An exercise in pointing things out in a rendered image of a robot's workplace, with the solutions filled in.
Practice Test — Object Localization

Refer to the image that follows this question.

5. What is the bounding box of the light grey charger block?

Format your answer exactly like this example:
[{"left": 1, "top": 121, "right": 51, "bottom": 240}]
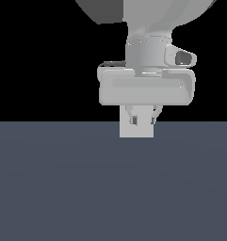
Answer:
[{"left": 119, "top": 104, "right": 154, "bottom": 138}]

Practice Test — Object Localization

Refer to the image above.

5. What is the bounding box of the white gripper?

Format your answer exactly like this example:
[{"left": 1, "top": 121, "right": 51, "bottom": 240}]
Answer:
[{"left": 97, "top": 60, "right": 197, "bottom": 126}]

